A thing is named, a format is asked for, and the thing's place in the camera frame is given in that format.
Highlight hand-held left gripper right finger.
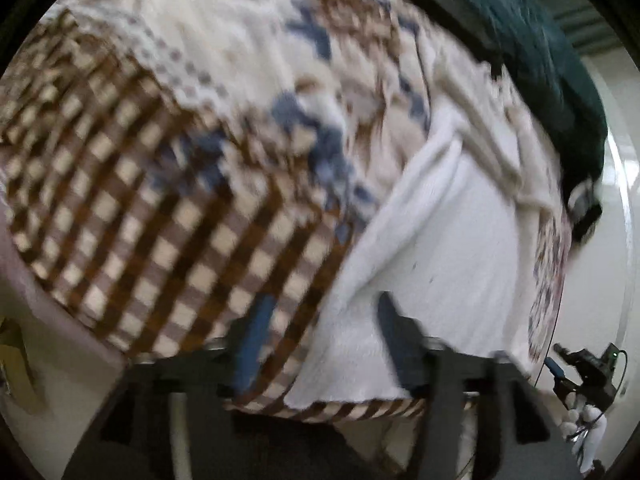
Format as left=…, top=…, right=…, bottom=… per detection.
left=376, top=291, right=588, bottom=480

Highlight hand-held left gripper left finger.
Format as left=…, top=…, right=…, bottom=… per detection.
left=60, top=294, right=278, bottom=480

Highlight white knit sweater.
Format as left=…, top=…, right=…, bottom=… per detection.
left=287, top=57, right=566, bottom=411

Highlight black garment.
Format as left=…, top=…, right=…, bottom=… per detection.
left=387, top=0, right=503, bottom=78

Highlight grey black folded clothes stack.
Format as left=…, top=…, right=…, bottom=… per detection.
left=562, top=177, right=603, bottom=243

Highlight person's right hand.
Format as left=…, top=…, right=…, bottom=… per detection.
left=559, top=402, right=608, bottom=471

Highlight white bed headboard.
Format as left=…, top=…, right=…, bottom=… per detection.
left=530, top=55, right=640, bottom=391

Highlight person's dark grey pants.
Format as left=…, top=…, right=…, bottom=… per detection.
left=225, top=405, right=381, bottom=480

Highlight floral checked bed quilt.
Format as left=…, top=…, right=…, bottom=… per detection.
left=0, top=0, right=571, bottom=421

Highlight yellowish cardboard box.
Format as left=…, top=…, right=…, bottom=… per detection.
left=0, top=315, right=43, bottom=413

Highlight teal plush blanket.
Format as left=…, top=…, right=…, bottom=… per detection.
left=450, top=0, right=608, bottom=196

